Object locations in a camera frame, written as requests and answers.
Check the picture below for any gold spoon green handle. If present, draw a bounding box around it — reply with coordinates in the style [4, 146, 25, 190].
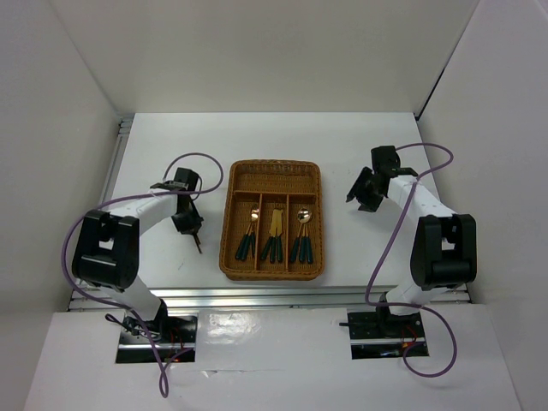
[289, 213, 301, 263]

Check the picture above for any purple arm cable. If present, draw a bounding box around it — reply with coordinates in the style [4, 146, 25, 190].
[366, 142, 458, 378]
[60, 152, 224, 398]

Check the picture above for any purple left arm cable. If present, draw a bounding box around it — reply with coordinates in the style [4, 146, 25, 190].
[60, 152, 224, 398]

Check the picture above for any copper chopstick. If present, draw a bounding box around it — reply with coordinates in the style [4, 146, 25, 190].
[193, 233, 202, 254]

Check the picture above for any wicker cutlery tray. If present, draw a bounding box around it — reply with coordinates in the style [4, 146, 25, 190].
[219, 159, 325, 282]

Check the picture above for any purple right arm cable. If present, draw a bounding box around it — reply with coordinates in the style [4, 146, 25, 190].
[366, 142, 458, 378]

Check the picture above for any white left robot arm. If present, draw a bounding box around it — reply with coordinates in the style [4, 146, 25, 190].
[72, 168, 203, 342]

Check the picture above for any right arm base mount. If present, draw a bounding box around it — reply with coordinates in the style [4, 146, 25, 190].
[338, 309, 429, 360]

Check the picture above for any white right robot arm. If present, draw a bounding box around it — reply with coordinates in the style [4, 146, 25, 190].
[347, 146, 477, 336]

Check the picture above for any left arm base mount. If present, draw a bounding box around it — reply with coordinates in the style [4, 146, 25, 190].
[105, 314, 198, 364]

